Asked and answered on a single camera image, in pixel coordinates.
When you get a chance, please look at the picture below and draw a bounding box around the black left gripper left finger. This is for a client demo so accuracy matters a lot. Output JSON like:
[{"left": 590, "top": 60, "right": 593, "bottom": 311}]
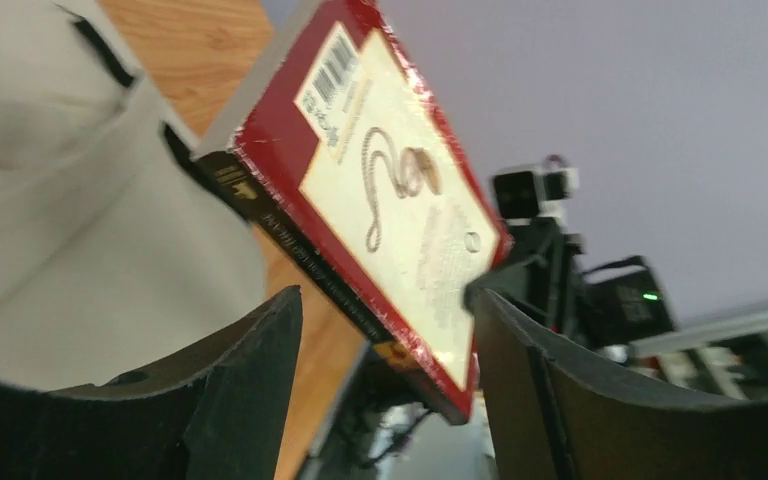
[{"left": 0, "top": 286, "right": 303, "bottom": 479}]

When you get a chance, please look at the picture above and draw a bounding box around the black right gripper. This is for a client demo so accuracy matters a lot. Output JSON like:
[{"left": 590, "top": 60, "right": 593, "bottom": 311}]
[{"left": 489, "top": 219, "right": 589, "bottom": 345}]

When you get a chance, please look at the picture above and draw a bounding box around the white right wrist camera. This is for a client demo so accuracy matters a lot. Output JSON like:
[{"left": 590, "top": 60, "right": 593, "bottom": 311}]
[{"left": 490, "top": 154, "right": 580, "bottom": 227}]

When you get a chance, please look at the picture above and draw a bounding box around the red bordered book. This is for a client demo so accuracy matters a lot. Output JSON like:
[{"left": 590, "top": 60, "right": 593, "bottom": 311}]
[{"left": 193, "top": 1, "right": 511, "bottom": 425}]

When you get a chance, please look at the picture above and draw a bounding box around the beige canvas backpack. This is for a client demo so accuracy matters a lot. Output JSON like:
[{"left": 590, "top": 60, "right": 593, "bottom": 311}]
[{"left": 0, "top": 1, "right": 266, "bottom": 390}]

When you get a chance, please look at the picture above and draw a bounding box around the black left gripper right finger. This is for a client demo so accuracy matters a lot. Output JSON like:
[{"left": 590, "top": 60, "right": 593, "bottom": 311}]
[{"left": 473, "top": 290, "right": 768, "bottom": 479}]

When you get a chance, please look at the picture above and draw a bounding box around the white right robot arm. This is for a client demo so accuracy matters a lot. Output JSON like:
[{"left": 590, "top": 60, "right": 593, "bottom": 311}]
[{"left": 489, "top": 218, "right": 675, "bottom": 349}]

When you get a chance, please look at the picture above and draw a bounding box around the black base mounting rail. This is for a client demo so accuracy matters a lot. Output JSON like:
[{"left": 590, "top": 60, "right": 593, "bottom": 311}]
[{"left": 331, "top": 330, "right": 768, "bottom": 479}]

